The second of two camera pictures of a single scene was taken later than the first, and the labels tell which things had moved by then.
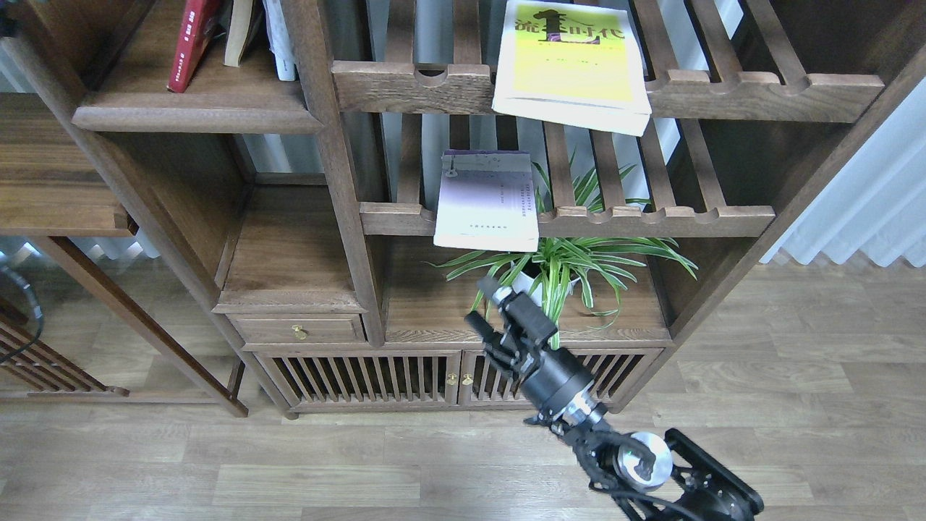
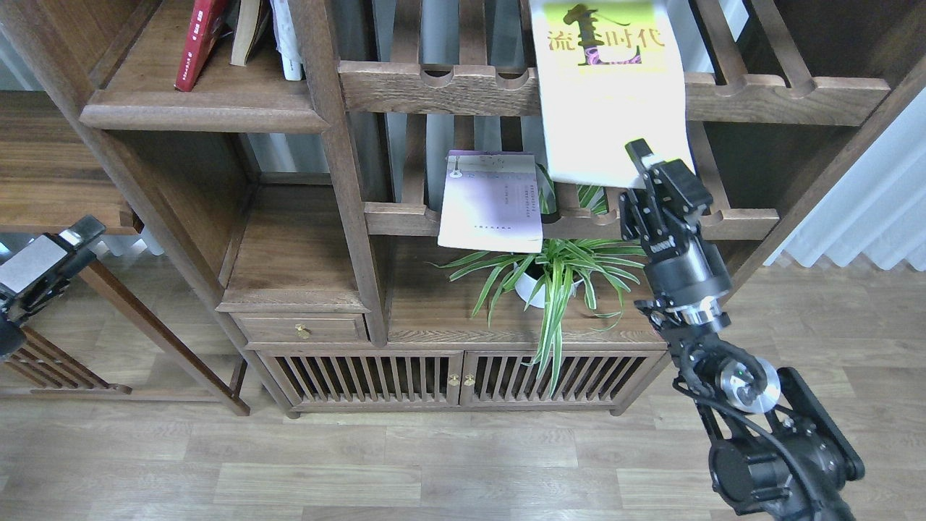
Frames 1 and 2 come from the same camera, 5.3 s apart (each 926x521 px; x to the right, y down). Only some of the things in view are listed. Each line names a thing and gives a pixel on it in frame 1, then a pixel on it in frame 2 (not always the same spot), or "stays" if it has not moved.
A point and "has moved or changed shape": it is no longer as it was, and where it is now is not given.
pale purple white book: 486,200 stays
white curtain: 877,205 stays
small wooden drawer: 298,328 stays
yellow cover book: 572,66 has moved or changed shape
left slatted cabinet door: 365,378 stays
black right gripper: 554,385 → 685,275
